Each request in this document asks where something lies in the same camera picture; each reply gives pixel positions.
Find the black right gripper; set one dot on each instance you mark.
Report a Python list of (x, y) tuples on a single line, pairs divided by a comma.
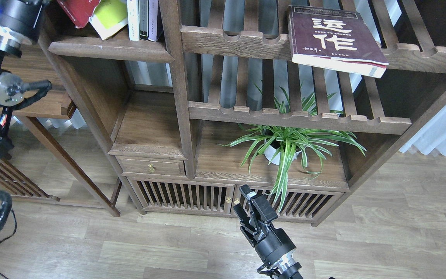
[(273, 246)]

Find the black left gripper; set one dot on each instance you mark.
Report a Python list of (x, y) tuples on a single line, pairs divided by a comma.
[(21, 21)]

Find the red paperback book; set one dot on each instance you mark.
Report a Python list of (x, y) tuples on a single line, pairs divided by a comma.
[(79, 11)]

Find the yellow green book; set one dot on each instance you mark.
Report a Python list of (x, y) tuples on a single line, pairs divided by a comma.
[(109, 17)]

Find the dark maroon large book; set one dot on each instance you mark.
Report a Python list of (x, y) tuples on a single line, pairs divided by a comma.
[(333, 39)]

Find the white plant pot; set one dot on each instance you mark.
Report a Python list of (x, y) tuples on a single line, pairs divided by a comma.
[(272, 153)]

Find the green spider plant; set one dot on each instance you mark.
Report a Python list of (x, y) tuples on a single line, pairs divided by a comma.
[(287, 141)]

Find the brass drawer knob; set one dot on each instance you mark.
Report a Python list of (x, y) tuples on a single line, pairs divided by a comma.
[(151, 168)]

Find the wooden bookshelf unit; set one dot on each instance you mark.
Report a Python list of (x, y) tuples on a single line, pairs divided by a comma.
[(175, 103)]

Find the white upright book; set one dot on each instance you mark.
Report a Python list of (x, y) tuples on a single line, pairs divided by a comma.
[(133, 14)]

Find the dark grey upright book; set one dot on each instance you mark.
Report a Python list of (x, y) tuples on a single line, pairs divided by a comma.
[(143, 19)]

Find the wooden side table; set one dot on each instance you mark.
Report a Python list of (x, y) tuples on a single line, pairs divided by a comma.
[(34, 66)]

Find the lilac upright book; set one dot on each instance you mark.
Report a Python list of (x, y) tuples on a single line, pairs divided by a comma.
[(155, 25)]

